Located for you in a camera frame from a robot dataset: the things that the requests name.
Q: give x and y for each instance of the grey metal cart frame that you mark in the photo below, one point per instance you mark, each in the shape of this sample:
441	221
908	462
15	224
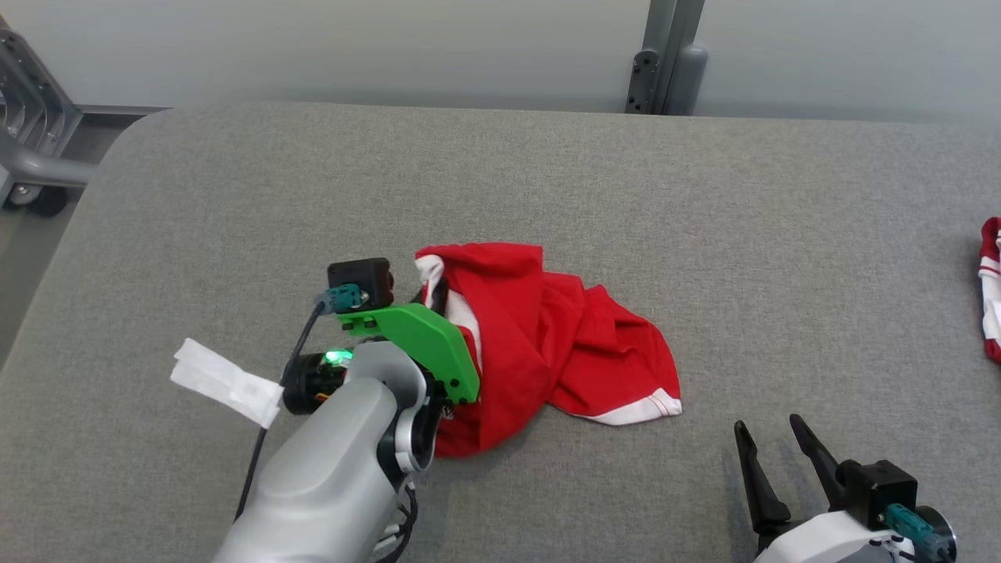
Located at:
31	133

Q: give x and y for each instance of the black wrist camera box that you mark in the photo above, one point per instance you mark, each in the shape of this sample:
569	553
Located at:
880	493
360	281

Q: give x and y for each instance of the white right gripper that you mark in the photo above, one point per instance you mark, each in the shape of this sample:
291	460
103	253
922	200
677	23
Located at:
821	543

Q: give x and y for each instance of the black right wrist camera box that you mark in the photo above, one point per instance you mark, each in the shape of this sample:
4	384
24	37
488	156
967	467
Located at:
880	493

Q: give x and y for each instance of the white tape label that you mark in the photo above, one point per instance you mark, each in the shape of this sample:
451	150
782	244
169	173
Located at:
227	379

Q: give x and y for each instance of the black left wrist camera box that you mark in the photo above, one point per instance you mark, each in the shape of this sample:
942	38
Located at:
360	281

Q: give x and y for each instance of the red and white jersey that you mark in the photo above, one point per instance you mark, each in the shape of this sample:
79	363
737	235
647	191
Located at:
547	336

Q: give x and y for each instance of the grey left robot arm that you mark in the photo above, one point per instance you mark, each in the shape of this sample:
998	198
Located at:
328	469

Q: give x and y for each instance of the grey metal post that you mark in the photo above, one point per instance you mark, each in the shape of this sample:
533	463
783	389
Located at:
669	62

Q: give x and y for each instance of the red basketball jersey white sleeves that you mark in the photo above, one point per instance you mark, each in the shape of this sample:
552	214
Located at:
993	289

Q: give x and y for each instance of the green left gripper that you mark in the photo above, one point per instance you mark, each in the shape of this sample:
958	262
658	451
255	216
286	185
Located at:
426	344

